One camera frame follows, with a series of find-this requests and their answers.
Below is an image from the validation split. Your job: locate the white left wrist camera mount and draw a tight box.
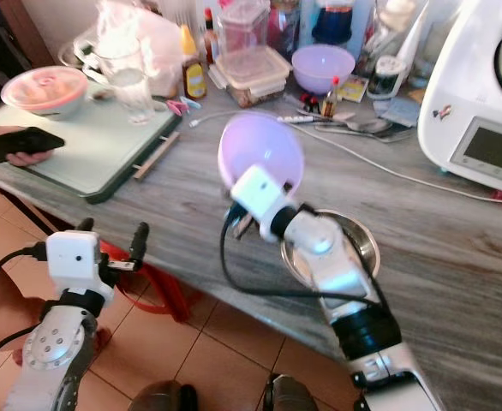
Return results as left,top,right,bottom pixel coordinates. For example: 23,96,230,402
45,229,109,297

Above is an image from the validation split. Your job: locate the wooden stick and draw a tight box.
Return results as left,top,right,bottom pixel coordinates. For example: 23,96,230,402
132,130,182,182

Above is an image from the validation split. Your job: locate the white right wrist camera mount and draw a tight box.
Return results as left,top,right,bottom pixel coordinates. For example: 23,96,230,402
230,164,296,241

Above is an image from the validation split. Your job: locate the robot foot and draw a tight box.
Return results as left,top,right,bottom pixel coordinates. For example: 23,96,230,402
263,374,331,411
129,380,198,411

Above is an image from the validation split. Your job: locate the small red-capped sauce bottle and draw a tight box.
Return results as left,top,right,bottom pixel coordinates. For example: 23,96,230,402
320,75,343,119

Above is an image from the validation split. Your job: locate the pale green cutting board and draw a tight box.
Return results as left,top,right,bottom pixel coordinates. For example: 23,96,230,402
0,101,184,206

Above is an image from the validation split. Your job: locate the person's bare leg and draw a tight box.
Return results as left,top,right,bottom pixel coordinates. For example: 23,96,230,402
0,244,59,369

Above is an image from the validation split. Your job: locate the purple plastic bowl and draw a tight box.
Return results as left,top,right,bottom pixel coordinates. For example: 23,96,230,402
290,45,357,96
217,111,306,198

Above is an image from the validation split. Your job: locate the dark blue jar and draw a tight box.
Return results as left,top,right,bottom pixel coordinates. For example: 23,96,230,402
310,0,357,47

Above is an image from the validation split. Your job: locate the yellow squeeze bottle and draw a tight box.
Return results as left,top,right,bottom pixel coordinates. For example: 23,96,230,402
180,25,208,102

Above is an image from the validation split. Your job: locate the metal spoon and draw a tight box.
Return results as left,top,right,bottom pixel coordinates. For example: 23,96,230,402
318,117,395,138

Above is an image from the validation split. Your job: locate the clear drinking glass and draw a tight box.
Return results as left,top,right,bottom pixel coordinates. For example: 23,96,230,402
96,34,154,126

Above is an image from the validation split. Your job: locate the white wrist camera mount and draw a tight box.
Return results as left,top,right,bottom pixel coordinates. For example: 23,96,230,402
45,229,109,297
230,164,296,241

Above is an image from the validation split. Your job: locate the red strap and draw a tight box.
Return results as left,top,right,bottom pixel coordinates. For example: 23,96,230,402
99,241,185,333

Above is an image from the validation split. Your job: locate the tall clear plastic container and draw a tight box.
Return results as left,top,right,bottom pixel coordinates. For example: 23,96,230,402
214,0,274,57

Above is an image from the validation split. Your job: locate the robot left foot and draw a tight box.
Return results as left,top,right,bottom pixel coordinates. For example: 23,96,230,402
129,380,198,411

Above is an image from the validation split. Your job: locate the black smartphone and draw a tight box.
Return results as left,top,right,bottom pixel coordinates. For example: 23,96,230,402
0,126,67,164

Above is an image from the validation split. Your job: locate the flat clear food container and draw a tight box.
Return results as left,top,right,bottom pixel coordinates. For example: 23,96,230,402
212,46,294,109

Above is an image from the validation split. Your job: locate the person's hand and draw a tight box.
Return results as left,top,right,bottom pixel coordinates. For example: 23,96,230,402
5,150,57,169

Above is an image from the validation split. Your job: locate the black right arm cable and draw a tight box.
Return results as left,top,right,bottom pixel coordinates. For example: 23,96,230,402
218,204,389,306

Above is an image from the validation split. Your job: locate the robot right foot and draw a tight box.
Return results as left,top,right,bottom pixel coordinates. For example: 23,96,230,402
263,374,331,411

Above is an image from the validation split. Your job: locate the white plastic bag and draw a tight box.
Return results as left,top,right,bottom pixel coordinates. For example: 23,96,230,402
69,0,185,98

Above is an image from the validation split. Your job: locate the white kitchen appliance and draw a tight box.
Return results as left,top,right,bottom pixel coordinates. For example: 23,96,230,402
417,0,502,199

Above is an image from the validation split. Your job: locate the dark red-capped bottle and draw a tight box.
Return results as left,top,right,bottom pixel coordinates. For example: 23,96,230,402
202,7,218,63

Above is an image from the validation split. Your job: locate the stainless steel bowl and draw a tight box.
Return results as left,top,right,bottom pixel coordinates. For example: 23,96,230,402
280,209,381,292

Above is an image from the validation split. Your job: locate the white cable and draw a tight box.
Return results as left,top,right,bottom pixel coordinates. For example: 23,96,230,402
188,109,502,207

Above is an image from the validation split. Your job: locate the pink clip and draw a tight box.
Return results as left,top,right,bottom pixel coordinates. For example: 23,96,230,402
164,98,194,116

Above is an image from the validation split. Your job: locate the pink and white bowl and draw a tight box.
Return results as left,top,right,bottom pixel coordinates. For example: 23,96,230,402
0,66,90,120

